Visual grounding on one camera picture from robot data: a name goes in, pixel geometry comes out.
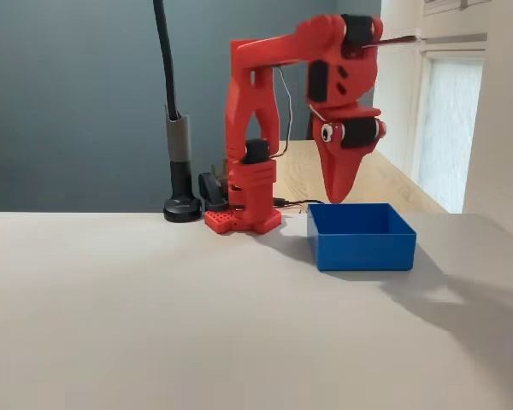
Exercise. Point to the light wooden table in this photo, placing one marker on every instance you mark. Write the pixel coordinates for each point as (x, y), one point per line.
(402, 183)

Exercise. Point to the white framed frosted window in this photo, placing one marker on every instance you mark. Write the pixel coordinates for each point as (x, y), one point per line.
(449, 128)

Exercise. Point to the red gripper with motor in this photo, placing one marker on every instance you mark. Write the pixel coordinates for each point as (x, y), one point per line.
(339, 155)

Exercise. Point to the black gooseneck camera stand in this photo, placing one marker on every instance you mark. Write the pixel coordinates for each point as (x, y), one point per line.
(182, 209)

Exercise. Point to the red robot arm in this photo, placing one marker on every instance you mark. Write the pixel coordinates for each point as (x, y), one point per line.
(248, 128)

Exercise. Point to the black table clamp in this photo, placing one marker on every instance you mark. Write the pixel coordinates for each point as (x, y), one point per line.
(211, 190)

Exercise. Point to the blue plastic box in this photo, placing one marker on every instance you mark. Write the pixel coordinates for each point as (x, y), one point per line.
(363, 252)

